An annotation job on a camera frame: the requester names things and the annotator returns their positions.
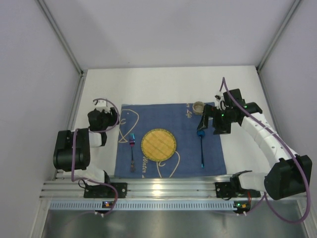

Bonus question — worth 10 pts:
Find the speckled ceramic cup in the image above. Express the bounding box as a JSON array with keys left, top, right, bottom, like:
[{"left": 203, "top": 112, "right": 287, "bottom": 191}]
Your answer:
[{"left": 192, "top": 101, "right": 205, "bottom": 116}]

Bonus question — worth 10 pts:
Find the blue metallic spoon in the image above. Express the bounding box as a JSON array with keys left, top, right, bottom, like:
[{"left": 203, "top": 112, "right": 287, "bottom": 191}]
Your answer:
[{"left": 197, "top": 130, "right": 205, "bottom": 168}]

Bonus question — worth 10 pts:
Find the purple fork with patterned handle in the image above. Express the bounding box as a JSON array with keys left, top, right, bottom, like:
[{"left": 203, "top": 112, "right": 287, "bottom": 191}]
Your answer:
[{"left": 129, "top": 133, "right": 135, "bottom": 173}]

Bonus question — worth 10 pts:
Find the round yellow woven coaster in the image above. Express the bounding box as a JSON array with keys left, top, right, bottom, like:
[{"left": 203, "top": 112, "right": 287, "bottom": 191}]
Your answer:
[{"left": 141, "top": 128, "right": 177, "bottom": 162}]

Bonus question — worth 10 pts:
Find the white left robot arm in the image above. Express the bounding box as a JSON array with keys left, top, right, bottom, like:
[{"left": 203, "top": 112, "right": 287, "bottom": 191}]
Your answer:
[{"left": 53, "top": 107, "right": 118, "bottom": 185}]

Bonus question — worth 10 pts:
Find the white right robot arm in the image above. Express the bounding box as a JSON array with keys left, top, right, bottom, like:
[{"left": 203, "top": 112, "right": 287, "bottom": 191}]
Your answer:
[{"left": 197, "top": 89, "right": 312, "bottom": 200}]

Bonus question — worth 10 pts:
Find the left aluminium corner post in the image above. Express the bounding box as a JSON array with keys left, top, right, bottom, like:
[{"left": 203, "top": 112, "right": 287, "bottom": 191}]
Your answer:
[{"left": 37, "top": 0, "right": 85, "bottom": 75}]

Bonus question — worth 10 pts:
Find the aluminium corner post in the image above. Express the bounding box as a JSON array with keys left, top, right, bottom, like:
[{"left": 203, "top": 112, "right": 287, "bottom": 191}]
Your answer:
[
  {"left": 256, "top": 0, "right": 305, "bottom": 72},
  {"left": 37, "top": 0, "right": 85, "bottom": 75}
]

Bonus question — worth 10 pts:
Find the aluminium front rail frame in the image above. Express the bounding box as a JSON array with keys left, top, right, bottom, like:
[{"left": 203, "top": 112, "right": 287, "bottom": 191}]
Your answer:
[{"left": 40, "top": 175, "right": 229, "bottom": 200}]

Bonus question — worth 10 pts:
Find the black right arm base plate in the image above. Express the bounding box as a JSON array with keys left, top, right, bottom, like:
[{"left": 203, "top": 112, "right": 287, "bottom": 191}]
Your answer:
[{"left": 214, "top": 181, "right": 261, "bottom": 200}]

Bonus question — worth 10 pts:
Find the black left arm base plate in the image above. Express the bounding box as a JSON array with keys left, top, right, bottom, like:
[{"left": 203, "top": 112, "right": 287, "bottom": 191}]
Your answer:
[{"left": 78, "top": 182, "right": 128, "bottom": 198}]

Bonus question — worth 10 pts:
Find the perforated grey cable duct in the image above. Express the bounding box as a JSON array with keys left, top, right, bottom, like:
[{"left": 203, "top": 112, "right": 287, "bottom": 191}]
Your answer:
[{"left": 50, "top": 200, "right": 250, "bottom": 211}]

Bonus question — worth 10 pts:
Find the right aluminium corner post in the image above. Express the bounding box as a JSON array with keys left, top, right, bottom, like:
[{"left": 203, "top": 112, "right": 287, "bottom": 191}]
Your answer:
[{"left": 256, "top": 0, "right": 305, "bottom": 72}]

